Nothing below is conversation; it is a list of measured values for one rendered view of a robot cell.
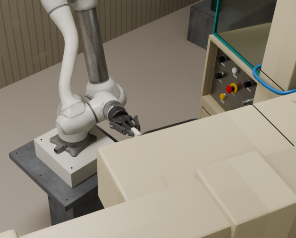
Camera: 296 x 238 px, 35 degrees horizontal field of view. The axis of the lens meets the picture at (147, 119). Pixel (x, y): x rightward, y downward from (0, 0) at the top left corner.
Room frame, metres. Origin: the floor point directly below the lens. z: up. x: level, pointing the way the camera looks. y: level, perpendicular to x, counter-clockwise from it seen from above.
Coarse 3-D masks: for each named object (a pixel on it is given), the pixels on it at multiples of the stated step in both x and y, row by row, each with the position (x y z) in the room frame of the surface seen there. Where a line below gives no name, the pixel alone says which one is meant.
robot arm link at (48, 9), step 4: (44, 0) 1.88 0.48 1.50; (48, 0) 1.88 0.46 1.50; (52, 0) 1.88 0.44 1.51; (56, 0) 1.88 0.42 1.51; (60, 0) 1.89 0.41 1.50; (64, 0) 1.90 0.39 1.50; (68, 0) 1.94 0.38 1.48; (72, 0) 1.96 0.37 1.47; (44, 4) 1.88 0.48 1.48; (48, 4) 1.87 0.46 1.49; (52, 4) 1.87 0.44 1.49; (56, 4) 1.87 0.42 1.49; (60, 4) 1.87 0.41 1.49; (64, 4) 1.88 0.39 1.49; (68, 4) 1.91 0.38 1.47; (48, 8) 1.87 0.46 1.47; (52, 8) 1.86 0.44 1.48; (48, 12) 1.87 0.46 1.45
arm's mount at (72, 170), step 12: (48, 132) 1.84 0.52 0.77; (96, 132) 1.87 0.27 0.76; (36, 144) 1.77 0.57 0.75; (48, 144) 1.75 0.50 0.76; (96, 144) 1.78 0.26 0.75; (48, 156) 1.70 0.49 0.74; (60, 156) 1.68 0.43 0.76; (84, 156) 1.69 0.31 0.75; (96, 156) 1.70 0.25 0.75; (60, 168) 1.63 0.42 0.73; (72, 168) 1.61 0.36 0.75; (84, 168) 1.63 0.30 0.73; (96, 168) 1.69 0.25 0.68; (72, 180) 1.57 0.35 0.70
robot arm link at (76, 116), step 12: (60, 12) 1.85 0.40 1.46; (60, 24) 1.83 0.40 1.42; (72, 24) 1.84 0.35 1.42; (72, 36) 1.80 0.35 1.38; (72, 48) 1.77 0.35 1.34; (72, 60) 1.73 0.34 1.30; (60, 72) 1.70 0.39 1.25; (72, 72) 1.70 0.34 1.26; (60, 84) 1.65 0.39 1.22; (60, 96) 1.62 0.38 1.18; (72, 96) 1.62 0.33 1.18; (72, 108) 1.56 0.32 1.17; (84, 108) 1.58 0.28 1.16; (60, 120) 1.53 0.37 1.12; (72, 120) 1.53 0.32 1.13; (84, 120) 1.54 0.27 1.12; (60, 132) 1.53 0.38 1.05; (72, 132) 1.51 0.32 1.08
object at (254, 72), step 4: (260, 64) 1.23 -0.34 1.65; (256, 68) 1.21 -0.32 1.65; (252, 72) 1.20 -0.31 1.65; (256, 76) 1.17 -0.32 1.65; (260, 80) 1.15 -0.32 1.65; (264, 84) 1.13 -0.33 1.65; (268, 88) 1.11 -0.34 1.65; (272, 88) 1.10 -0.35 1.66; (276, 92) 1.08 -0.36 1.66; (280, 92) 1.08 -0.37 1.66; (284, 92) 1.07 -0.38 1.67; (288, 92) 1.07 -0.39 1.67; (292, 92) 1.06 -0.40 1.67
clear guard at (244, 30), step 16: (224, 0) 2.05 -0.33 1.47; (240, 0) 1.94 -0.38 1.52; (256, 0) 1.85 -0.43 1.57; (272, 0) 1.76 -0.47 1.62; (224, 16) 2.03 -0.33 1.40; (240, 16) 1.93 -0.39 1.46; (256, 16) 1.83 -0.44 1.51; (272, 16) 1.75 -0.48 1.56; (224, 32) 2.01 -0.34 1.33; (240, 32) 1.91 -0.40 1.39; (256, 32) 1.81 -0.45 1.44; (240, 48) 1.89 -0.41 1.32; (256, 48) 1.79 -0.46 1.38; (256, 64) 1.77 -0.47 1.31
